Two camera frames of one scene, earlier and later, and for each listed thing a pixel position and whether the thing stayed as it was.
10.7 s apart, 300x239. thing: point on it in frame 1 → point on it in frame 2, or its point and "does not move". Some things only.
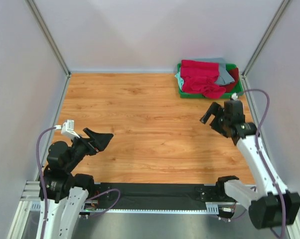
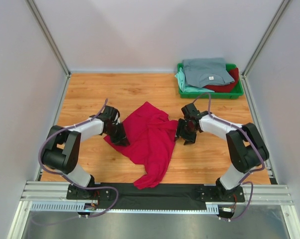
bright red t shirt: [200, 76] → [151, 134]
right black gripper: [212, 109] → [180, 133]
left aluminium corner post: [41, 24] does not move
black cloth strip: [155, 196] does not move
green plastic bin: [239, 91] does not move
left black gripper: [99, 141] → [121, 138]
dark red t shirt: [234, 73] does not move
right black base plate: [213, 193] does not move
